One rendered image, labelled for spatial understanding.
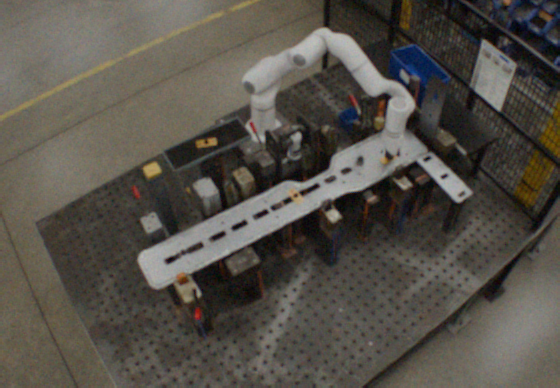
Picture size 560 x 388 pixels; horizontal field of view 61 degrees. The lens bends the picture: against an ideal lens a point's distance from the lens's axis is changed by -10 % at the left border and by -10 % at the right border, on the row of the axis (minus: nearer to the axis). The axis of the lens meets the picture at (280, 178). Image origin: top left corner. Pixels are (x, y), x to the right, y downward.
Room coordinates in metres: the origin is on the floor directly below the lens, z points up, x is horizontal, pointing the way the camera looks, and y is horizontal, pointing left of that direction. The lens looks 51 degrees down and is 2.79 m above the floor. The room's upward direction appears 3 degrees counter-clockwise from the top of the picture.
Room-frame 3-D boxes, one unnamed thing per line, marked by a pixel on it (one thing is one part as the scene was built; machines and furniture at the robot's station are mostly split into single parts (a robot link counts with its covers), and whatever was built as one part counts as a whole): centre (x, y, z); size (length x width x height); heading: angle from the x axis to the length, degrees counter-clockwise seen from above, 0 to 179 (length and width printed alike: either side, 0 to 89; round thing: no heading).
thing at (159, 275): (1.32, -0.05, 1.00); 1.38 x 0.22 x 0.02; 119
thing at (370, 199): (1.32, -0.38, 0.84); 0.11 x 0.08 x 0.29; 29
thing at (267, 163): (1.49, 0.06, 0.89); 0.13 x 0.11 x 0.38; 29
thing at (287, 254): (1.29, 0.01, 0.84); 0.17 x 0.06 x 0.29; 29
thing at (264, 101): (1.96, 0.05, 1.10); 0.19 x 0.12 x 0.24; 143
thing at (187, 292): (0.88, 0.36, 0.88); 0.15 x 0.11 x 0.36; 29
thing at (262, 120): (1.93, 0.07, 0.89); 0.19 x 0.19 x 0.18
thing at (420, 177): (1.43, -0.63, 0.84); 0.11 x 0.10 x 0.28; 29
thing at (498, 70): (1.74, -1.00, 1.30); 0.23 x 0.02 x 0.31; 29
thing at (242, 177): (1.39, 0.15, 0.89); 0.13 x 0.11 x 0.38; 29
